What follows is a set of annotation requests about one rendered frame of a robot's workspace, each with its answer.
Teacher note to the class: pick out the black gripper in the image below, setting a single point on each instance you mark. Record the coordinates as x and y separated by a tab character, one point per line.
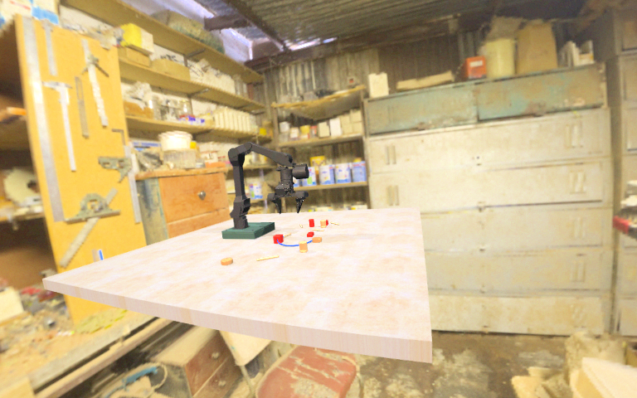
277	201

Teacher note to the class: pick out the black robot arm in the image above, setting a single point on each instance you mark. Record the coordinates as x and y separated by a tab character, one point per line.
241	204

